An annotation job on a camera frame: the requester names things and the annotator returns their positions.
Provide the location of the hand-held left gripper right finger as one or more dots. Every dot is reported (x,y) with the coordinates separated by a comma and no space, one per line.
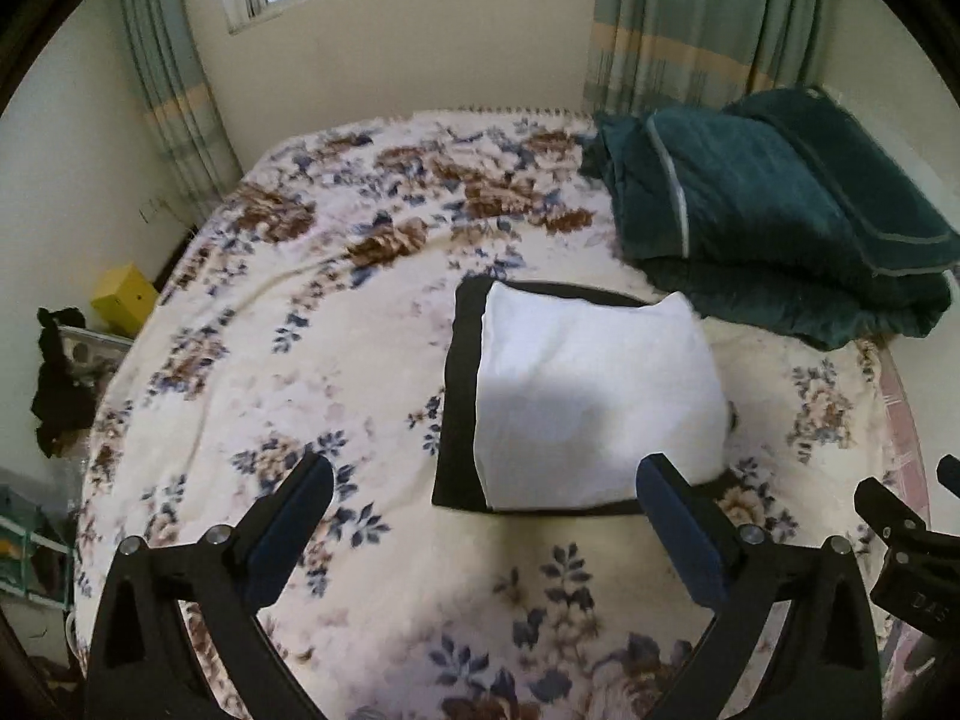
(682,540)

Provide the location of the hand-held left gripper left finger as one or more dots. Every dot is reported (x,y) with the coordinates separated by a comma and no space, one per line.
(289,540)

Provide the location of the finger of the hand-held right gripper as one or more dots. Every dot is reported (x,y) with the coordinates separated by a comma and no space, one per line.
(889,510)
(951,474)

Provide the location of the white towel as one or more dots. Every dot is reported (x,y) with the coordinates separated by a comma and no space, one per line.
(600,390)

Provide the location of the black folded clothes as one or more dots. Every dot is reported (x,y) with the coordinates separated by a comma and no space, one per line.
(457,390)

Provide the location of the pink plaid bed sheet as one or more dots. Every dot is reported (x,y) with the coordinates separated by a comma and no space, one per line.
(904,420)

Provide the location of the floral blanket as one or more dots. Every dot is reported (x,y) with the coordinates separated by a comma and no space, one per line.
(300,360)

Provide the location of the green shelf rack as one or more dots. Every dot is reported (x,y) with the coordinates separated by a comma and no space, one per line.
(30,547)

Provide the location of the white plastic basket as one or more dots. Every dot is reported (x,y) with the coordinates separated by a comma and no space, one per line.
(101,351)

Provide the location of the black hanging cloth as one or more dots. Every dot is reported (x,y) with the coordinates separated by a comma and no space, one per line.
(56,390)

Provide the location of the yellow box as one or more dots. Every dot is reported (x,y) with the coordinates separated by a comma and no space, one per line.
(124,300)

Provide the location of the dark green pillow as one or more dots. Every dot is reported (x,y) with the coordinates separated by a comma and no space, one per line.
(840,172)

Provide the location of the dark green folded quilt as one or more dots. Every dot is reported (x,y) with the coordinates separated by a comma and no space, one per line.
(675,195)

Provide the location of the green striped curtain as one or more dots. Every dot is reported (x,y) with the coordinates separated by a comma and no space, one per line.
(180,90)
(690,22)

